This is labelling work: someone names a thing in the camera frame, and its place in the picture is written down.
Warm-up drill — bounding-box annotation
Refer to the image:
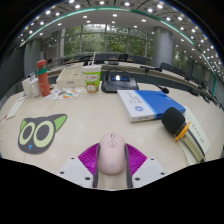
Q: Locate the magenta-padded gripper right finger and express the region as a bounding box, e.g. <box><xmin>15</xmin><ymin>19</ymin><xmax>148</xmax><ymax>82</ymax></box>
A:
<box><xmin>123</xmin><ymin>143</ymin><xmax>167</xmax><ymax>189</ymax></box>

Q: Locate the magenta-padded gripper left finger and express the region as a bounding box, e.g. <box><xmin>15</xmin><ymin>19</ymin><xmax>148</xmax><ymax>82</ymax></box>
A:
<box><xmin>57</xmin><ymin>142</ymin><xmax>101</xmax><ymax>189</ymax></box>

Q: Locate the pink computer mouse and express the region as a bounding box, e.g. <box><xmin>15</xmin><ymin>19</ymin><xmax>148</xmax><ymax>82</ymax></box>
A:
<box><xmin>97</xmin><ymin>132</ymin><xmax>128</xmax><ymax>176</ymax></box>

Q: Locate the black cat-face mouse pad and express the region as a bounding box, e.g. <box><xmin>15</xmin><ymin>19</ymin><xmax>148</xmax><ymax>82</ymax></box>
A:
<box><xmin>17</xmin><ymin>113</ymin><xmax>68</xmax><ymax>155</ymax></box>

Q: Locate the handheld microphone black foam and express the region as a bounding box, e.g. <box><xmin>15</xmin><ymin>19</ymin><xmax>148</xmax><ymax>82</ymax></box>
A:
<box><xmin>161</xmin><ymin>106</ymin><xmax>206</xmax><ymax>163</ymax></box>

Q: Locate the blue and white book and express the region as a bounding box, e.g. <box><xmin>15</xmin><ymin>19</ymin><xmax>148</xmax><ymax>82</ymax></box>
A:
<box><xmin>116</xmin><ymin>89</ymin><xmax>187</xmax><ymax>123</ymax></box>

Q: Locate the white printed paper sheet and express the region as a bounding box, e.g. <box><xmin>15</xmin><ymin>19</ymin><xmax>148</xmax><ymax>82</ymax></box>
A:
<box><xmin>181</xmin><ymin>105</ymin><xmax>212</xmax><ymax>165</ymax></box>

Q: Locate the colourful sticker sheet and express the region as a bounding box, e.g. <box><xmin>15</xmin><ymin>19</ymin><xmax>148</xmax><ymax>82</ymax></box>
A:
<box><xmin>44</xmin><ymin>86</ymin><xmax>84</xmax><ymax>101</ymax></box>

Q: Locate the black conference microphone unit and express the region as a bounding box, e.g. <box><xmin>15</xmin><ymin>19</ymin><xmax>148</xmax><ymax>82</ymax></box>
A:
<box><xmin>100</xmin><ymin>67</ymin><xmax>170</xmax><ymax>95</ymax></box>

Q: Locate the white cardboard box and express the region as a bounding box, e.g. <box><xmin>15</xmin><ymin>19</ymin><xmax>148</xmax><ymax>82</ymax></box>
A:
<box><xmin>55</xmin><ymin>68</ymin><xmax>87</xmax><ymax>89</ymax></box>

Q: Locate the green-printed paper cup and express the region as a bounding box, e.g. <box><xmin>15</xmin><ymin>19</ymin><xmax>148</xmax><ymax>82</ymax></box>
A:
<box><xmin>81</xmin><ymin>64</ymin><xmax>103</xmax><ymax>94</ymax></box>

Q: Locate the stack of white cups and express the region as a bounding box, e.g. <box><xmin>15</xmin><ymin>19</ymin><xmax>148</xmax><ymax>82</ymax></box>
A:
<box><xmin>21</xmin><ymin>77</ymin><xmax>34</xmax><ymax>99</ymax></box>

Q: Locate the red drink bottle green band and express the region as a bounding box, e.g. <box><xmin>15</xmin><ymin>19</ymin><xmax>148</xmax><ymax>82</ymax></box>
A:
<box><xmin>35</xmin><ymin>59</ymin><xmax>51</xmax><ymax>98</ymax></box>

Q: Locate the curved conference desk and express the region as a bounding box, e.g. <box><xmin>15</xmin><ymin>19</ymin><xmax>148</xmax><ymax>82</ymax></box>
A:
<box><xmin>46</xmin><ymin>60</ymin><xmax>224</xmax><ymax>108</ymax></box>

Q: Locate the row of dark office chairs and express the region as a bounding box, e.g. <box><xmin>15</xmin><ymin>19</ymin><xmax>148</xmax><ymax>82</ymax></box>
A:
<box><xmin>59</xmin><ymin>52</ymin><xmax>223</xmax><ymax>106</ymax></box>

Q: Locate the group of ceiling lights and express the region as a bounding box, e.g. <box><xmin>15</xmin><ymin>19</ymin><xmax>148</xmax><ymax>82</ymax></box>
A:
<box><xmin>14</xmin><ymin>0</ymin><xmax>224</xmax><ymax>73</ymax></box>

